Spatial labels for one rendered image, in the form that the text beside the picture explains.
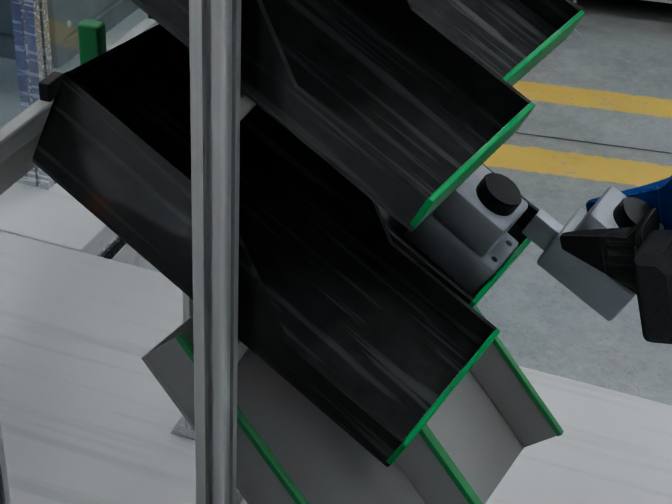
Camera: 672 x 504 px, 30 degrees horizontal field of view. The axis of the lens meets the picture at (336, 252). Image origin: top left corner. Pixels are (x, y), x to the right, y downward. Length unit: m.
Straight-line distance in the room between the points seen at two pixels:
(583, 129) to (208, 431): 3.08
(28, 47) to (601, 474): 0.82
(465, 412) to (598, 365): 1.81
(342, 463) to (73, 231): 0.74
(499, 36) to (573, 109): 3.07
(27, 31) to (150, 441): 0.55
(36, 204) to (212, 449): 0.87
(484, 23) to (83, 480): 0.60
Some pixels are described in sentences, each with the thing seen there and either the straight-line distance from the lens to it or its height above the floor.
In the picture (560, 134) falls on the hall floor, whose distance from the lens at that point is 3.73.
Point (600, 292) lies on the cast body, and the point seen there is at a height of 1.21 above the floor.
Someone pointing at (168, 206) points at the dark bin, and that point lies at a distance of 0.72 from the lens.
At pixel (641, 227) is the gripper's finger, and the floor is 1.29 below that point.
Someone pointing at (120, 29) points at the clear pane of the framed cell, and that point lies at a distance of 1.75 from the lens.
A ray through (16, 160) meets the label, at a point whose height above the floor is 1.28.
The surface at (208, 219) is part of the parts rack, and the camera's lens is 0.67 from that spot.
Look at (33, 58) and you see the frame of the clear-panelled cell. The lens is 1.55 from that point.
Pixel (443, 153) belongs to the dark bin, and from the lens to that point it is 0.68.
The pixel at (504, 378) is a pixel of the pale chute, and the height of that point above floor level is 1.05.
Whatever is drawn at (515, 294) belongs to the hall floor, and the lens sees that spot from 2.99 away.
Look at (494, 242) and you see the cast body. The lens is 0.83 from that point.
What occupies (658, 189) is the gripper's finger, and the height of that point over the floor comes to 1.27.
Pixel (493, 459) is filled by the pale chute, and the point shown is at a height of 1.00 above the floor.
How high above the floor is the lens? 1.68
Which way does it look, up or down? 33 degrees down
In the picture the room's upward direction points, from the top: 4 degrees clockwise
